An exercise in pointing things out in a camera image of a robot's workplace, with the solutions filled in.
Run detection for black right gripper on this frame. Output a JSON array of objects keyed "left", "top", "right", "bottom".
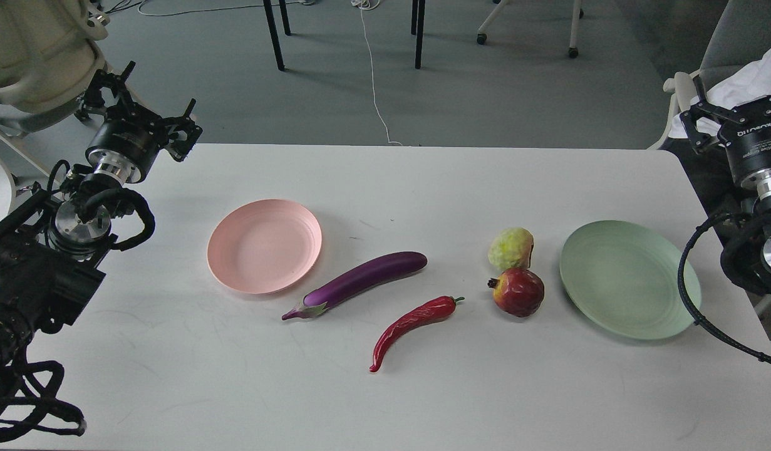
[{"left": 680, "top": 75, "right": 771, "bottom": 192}]

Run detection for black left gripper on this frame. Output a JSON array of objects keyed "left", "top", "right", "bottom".
[{"left": 76, "top": 61, "right": 203, "bottom": 184}]

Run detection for red pomegranate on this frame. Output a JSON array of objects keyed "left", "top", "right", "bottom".
[{"left": 487, "top": 268, "right": 546, "bottom": 318}]

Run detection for purple eggplant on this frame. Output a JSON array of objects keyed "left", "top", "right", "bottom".
[{"left": 281, "top": 251, "right": 428, "bottom": 321}]

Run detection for red chili pepper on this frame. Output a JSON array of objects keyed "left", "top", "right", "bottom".
[{"left": 369, "top": 295, "right": 465, "bottom": 373}]

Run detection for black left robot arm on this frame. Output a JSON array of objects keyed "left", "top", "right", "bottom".
[{"left": 0, "top": 62, "right": 202, "bottom": 443}]

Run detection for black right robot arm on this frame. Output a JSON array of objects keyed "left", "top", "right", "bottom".
[{"left": 678, "top": 77, "right": 771, "bottom": 295}]

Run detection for person in white shirt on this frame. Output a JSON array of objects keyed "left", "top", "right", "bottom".
[{"left": 670, "top": 34, "right": 771, "bottom": 138}]

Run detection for beige office chair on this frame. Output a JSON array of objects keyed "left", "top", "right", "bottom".
[{"left": 0, "top": 1, "right": 110, "bottom": 132}]

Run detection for grey office chair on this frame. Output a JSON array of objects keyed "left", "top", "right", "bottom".
[{"left": 652, "top": 1, "right": 771, "bottom": 150}]

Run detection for light green plastic plate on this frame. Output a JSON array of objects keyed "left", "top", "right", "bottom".
[{"left": 558, "top": 220, "right": 693, "bottom": 341}]

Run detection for white rolling chair base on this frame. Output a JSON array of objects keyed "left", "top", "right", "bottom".
[{"left": 474, "top": 1, "right": 586, "bottom": 60}]

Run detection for pink plastic plate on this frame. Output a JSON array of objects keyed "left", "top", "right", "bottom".
[{"left": 207, "top": 199, "right": 323, "bottom": 294}]

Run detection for black table legs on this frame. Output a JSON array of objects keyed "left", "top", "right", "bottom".
[{"left": 260, "top": 1, "right": 427, "bottom": 74}]

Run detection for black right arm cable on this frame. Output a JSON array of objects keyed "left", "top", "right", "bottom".
[{"left": 677, "top": 213, "right": 771, "bottom": 371}]

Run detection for white floor cable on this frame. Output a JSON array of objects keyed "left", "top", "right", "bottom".
[{"left": 351, "top": 0, "right": 403, "bottom": 147}]

